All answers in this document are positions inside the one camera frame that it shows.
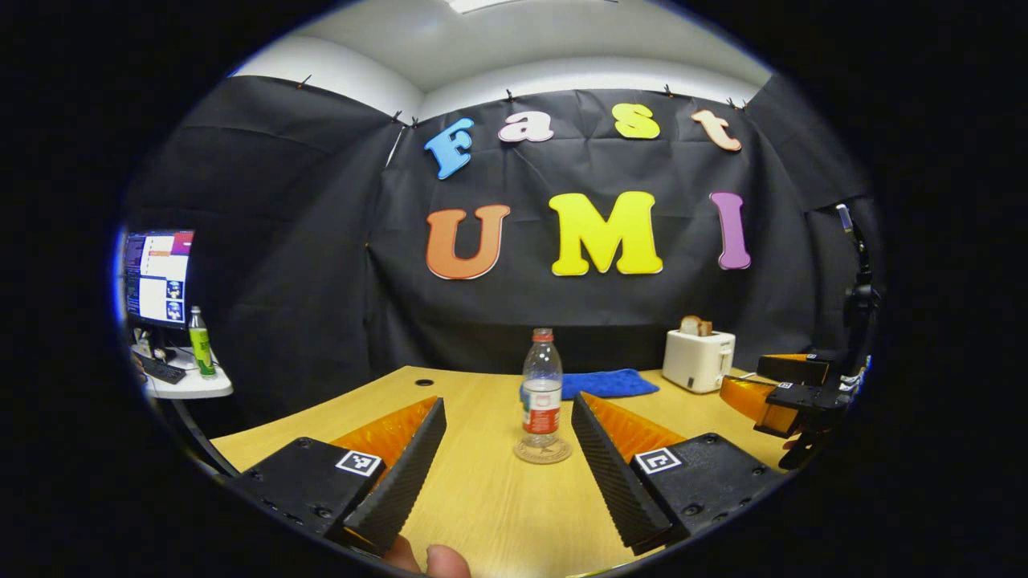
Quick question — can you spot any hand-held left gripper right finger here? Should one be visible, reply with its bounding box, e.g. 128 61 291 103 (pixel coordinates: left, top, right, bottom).
569 392 785 556

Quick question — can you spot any ceiling light panel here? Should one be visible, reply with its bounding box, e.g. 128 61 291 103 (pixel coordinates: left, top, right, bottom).
446 0 555 14

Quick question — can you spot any computer monitor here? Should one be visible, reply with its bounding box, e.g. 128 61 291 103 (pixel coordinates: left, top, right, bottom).
122 230 195 331

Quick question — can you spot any white side table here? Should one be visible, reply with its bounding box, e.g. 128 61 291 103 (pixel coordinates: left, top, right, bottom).
131 347 235 401

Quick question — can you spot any round wooden coaster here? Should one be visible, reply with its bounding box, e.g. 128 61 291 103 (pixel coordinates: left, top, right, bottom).
514 436 573 466

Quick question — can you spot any black keyboard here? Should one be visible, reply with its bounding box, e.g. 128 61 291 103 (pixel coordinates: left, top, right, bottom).
135 356 188 385

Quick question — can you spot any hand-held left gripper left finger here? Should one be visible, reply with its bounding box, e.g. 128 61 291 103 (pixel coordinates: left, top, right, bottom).
229 396 449 557

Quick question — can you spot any blue towel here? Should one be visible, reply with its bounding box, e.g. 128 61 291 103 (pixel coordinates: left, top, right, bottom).
518 368 660 401

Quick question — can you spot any green drink bottle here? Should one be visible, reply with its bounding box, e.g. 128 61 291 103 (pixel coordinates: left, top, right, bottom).
187 305 216 378

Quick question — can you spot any black backdrop cloth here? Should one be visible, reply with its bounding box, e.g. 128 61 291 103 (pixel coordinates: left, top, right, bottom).
123 74 884 426

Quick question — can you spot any clear plastic water bottle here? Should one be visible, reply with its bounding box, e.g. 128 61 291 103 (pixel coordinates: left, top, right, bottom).
520 328 564 449

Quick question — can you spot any white toaster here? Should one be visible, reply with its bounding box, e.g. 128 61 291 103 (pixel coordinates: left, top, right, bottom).
663 329 736 394

